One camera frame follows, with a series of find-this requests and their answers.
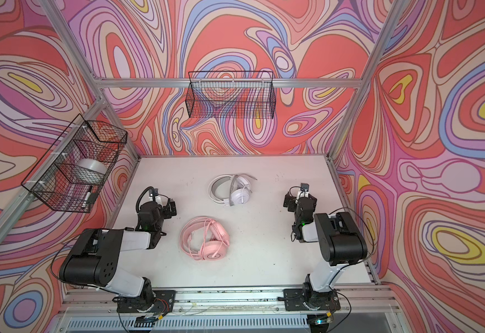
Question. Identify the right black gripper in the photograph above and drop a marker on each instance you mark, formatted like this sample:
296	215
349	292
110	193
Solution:
289	202

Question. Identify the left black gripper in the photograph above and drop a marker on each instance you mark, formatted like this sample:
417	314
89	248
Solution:
165	209

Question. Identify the white headphones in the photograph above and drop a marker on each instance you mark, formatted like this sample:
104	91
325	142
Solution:
239	190

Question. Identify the pink headphones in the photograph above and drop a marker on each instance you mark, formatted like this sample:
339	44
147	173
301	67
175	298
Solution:
204	239

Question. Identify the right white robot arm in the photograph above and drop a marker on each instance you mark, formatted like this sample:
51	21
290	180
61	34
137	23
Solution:
341	246

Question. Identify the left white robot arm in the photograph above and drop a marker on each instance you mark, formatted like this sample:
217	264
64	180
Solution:
93	259

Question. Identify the marker pen in basket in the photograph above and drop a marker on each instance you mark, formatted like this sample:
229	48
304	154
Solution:
85	202

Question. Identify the grey tape roll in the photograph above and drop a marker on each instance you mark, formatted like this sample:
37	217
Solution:
89	171

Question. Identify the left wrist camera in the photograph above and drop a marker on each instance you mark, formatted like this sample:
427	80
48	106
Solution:
154	196

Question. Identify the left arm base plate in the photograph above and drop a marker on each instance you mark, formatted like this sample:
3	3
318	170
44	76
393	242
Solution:
160	302

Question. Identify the black wire basket left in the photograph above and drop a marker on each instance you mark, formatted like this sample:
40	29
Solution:
70	177

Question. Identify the black wire basket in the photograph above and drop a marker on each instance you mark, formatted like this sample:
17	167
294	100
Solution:
70	177
230	94

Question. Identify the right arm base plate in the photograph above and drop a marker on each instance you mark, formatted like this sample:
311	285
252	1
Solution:
297	300

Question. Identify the black wire basket back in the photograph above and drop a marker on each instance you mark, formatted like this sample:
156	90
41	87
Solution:
230	94

